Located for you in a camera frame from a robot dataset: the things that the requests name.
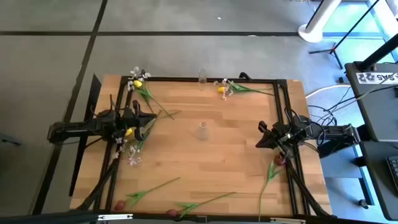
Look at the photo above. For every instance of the wide clear cut-glass vase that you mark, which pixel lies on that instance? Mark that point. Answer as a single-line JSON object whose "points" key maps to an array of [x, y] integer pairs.
{"points": [[202, 132]]}

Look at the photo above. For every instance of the white printed label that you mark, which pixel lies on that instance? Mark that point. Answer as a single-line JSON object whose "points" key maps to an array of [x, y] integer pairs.
{"points": [[376, 77]]}

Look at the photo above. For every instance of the black equipment cart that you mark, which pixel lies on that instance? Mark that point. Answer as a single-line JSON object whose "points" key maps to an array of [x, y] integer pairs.
{"points": [[379, 105]]}

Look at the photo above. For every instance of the black slanted pole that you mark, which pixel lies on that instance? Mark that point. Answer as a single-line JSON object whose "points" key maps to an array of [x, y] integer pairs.
{"points": [[379, 53]]}

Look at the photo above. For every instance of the black keyboard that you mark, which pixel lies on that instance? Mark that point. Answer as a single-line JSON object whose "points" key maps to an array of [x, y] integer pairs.
{"points": [[393, 172]]}

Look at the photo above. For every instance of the silver metal bracket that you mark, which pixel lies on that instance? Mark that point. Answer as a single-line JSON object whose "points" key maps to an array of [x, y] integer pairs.
{"points": [[115, 216], [287, 220]]}

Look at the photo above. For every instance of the slim clear glass vase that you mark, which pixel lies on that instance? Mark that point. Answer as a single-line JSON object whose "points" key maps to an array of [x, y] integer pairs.
{"points": [[202, 79]]}

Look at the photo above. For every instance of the black desk top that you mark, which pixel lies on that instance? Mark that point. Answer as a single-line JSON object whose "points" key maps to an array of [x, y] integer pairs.
{"points": [[377, 186]]}

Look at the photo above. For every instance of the black rail beam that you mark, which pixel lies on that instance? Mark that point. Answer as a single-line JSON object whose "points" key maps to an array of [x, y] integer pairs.
{"points": [[62, 217]]}

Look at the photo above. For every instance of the dark grey floor object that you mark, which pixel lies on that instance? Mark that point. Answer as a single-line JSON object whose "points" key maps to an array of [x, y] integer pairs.
{"points": [[9, 140]]}

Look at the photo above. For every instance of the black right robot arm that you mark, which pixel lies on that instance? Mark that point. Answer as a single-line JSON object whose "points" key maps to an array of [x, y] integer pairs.
{"points": [[335, 132]]}

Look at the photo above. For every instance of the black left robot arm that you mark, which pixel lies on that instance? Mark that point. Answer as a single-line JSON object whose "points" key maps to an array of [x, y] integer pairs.
{"points": [[77, 129]]}

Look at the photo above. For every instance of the black tripod stand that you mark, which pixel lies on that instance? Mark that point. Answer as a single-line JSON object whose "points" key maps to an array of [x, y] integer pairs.
{"points": [[334, 49]]}

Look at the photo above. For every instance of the black flat side panel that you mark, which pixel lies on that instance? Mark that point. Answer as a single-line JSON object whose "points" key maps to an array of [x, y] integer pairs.
{"points": [[94, 90]]}

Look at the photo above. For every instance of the black caster wheel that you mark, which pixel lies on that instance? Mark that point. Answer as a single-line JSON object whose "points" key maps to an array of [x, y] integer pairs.
{"points": [[363, 203]]}

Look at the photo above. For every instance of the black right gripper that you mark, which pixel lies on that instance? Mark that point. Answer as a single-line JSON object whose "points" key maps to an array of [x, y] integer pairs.
{"points": [[284, 135]]}

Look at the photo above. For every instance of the floor stand with white base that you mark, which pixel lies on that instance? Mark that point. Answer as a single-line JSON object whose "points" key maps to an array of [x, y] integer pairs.
{"points": [[311, 32]]}

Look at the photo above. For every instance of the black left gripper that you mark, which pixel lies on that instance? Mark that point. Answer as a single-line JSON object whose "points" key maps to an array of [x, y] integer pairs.
{"points": [[132, 118]]}

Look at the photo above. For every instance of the black clamp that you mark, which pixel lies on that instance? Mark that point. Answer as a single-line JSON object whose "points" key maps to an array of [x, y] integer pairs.
{"points": [[245, 75]]}

